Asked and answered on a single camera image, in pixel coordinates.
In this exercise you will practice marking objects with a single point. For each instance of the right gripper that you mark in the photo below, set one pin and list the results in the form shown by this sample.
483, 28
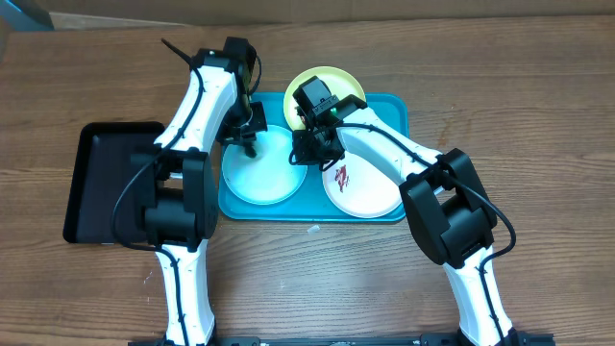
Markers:
307, 158

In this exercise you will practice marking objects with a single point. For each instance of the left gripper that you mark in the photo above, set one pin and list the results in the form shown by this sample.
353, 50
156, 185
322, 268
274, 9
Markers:
227, 136

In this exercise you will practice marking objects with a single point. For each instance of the light blue plate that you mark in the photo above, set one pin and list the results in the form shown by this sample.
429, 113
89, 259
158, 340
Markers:
268, 178

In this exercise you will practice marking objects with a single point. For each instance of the green scrubbing sponge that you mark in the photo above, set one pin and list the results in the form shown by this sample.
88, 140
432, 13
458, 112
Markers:
250, 150

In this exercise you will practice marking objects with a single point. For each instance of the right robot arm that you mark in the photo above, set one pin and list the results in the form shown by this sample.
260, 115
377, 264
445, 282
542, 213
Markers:
447, 209

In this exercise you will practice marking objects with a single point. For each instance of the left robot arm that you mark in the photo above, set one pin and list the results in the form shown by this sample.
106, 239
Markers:
175, 196

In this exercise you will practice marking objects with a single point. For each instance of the teal plastic tray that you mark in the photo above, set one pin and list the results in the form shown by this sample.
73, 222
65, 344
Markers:
310, 203

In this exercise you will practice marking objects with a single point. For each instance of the black rectangular tray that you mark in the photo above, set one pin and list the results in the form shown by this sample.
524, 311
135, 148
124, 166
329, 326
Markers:
101, 171

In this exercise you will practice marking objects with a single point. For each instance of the white plate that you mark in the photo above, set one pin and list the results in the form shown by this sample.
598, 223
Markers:
359, 189

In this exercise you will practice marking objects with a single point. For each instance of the green rimmed plate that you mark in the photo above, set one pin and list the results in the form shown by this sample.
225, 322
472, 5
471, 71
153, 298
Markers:
338, 81

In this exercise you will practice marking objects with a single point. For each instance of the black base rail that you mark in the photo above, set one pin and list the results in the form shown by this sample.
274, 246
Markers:
516, 339

